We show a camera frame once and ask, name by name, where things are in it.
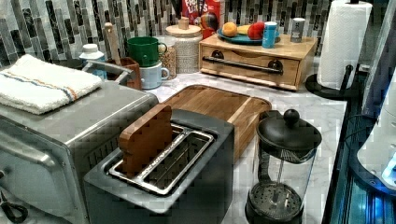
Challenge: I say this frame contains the wooden drawer front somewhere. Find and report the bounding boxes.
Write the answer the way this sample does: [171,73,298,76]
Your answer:
[200,47,300,90]

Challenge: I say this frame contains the black drawer handle bar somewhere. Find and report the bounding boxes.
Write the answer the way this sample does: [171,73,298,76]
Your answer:
[202,50,283,76]

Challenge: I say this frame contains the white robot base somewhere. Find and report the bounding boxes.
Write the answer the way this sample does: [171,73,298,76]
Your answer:
[357,76,396,194]

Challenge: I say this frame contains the wooden drawer cabinet box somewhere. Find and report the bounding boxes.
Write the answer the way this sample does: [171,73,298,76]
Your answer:
[199,35,317,91]

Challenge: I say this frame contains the wooden cutting board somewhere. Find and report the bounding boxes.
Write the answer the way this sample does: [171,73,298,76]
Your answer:
[164,85,272,162]

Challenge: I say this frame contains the light blue mug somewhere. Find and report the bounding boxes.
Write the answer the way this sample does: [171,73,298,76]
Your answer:
[140,62,170,90]

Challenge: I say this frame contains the glass jar with grains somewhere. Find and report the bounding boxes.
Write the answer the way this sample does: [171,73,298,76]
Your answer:
[156,35,177,79]

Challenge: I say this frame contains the wooden toast slice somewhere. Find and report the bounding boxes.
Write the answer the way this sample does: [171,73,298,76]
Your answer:
[119,104,173,177]

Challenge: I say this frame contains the brown utensil holder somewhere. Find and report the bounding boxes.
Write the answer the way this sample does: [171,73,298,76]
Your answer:
[106,57,142,90]

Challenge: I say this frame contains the grey two-slot toaster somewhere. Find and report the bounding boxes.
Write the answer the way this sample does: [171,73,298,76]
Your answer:
[84,109,234,224]

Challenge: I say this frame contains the white canister with wooden lid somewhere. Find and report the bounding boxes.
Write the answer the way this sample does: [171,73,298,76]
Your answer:
[165,17,203,74]

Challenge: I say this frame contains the green mug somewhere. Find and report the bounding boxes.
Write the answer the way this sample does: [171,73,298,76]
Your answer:
[127,36,167,67]

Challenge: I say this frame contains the teal plate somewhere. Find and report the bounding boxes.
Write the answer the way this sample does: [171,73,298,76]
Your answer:
[217,29,262,46]

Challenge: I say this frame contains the orange fruit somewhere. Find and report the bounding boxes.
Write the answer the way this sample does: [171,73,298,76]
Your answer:
[222,21,237,37]

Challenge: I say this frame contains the yellow banana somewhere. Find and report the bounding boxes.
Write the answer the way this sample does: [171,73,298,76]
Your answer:
[237,25,249,35]

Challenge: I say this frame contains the black french press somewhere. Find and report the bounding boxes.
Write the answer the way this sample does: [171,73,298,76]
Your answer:
[245,109,321,224]

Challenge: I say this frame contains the red apple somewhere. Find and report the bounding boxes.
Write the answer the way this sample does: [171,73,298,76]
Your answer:
[247,21,265,40]

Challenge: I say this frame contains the red cereal box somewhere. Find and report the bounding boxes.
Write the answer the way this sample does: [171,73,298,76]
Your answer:
[182,0,224,38]

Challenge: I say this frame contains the blue can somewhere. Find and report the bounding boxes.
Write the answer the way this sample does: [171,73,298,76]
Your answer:
[262,21,277,49]

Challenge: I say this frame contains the black paper towel holder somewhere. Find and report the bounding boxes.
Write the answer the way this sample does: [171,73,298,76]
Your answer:
[305,64,360,101]

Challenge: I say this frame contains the white capped bottle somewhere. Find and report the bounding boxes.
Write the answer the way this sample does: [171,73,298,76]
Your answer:
[79,44,107,80]

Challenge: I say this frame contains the grey salt shaker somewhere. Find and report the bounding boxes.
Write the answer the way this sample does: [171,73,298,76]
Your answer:
[290,18,305,43]

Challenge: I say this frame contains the silver toaster oven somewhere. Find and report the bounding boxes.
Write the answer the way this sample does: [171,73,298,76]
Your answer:
[0,63,158,224]

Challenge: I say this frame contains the white striped towel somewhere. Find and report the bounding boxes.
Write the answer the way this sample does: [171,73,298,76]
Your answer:
[0,54,102,115]

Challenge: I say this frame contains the white paper towel roll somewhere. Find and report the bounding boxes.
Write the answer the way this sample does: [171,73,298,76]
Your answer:
[317,0,373,91]

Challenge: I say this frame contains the black scissors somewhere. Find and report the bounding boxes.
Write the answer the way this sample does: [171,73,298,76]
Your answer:
[0,193,28,223]

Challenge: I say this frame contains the wooden utensil handle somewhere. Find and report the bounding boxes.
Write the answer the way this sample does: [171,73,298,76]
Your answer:
[105,22,121,65]

